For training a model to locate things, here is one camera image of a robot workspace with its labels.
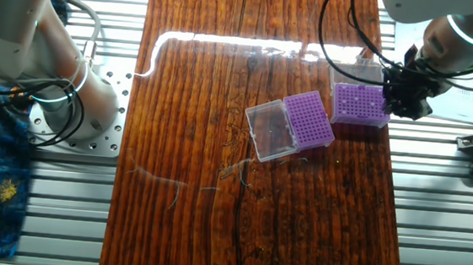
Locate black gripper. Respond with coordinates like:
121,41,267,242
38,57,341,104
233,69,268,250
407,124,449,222
379,42,445,123

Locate purple pipette tip box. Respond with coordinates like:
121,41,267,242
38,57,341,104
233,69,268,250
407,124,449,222
240,85,340,169
325,59,395,129

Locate white printed paper sheets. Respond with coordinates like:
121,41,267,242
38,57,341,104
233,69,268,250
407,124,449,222
387,17,473,127

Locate brown wooden board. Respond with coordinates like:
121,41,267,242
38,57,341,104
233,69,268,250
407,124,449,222
98,0,426,265

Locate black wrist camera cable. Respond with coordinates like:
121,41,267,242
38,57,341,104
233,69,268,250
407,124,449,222
314,0,473,94

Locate silver perforated base plate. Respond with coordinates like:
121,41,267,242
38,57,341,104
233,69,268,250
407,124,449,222
25,59,135,160

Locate grey robot cable with connector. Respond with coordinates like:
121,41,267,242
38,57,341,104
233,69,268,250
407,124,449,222
55,0,104,70

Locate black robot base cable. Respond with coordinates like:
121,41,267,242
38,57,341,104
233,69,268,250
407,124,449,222
0,73,89,152

